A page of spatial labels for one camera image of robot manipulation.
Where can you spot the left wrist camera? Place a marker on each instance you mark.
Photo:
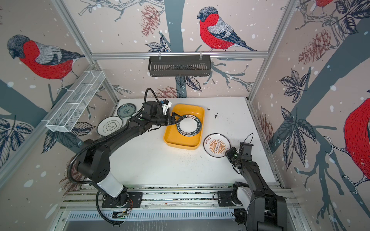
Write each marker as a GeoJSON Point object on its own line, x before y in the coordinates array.
{"type": "Point", "coordinates": [165, 106]}

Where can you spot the dark rim plate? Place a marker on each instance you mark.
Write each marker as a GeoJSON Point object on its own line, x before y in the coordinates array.
{"type": "Point", "coordinates": [189, 126]}

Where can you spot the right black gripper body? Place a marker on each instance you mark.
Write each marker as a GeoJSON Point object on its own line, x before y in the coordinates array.
{"type": "Point", "coordinates": [234, 156]}

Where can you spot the orange sunburst plate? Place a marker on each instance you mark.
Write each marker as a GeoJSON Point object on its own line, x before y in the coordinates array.
{"type": "Point", "coordinates": [216, 145]}

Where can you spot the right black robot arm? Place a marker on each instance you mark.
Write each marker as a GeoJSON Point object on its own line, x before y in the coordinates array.
{"type": "Point", "coordinates": [265, 210]}

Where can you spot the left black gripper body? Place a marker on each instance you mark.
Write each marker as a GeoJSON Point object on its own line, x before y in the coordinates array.
{"type": "Point", "coordinates": [160, 120]}

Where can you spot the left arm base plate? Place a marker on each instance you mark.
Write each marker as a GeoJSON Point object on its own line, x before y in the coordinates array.
{"type": "Point", "coordinates": [134, 199]}

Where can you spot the yellow plastic bin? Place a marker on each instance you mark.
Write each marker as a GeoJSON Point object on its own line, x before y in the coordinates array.
{"type": "Point", "coordinates": [174, 139]}

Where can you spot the aluminium mounting rail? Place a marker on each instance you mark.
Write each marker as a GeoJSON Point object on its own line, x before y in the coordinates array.
{"type": "Point", "coordinates": [154, 197]}

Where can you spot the black hanging wire basket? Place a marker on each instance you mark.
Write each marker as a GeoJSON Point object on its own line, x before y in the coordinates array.
{"type": "Point", "coordinates": [177, 66]}

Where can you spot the white flower plate left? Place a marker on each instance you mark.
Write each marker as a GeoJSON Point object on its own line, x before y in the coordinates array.
{"type": "Point", "coordinates": [109, 125]}

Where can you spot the small green patterned plate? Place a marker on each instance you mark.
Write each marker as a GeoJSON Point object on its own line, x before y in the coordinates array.
{"type": "Point", "coordinates": [126, 110]}

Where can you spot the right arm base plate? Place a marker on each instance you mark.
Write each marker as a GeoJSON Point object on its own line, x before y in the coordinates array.
{"type": "Point", "coordinates": [228, 199]}

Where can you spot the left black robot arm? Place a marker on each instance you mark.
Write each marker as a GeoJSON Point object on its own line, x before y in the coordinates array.
{"type": "Point", "coordinates": [91, 165]}

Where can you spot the white mesh wall shelf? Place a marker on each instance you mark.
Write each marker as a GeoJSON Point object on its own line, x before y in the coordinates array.
{"type": "Point", "coordinates": [77, 100]}

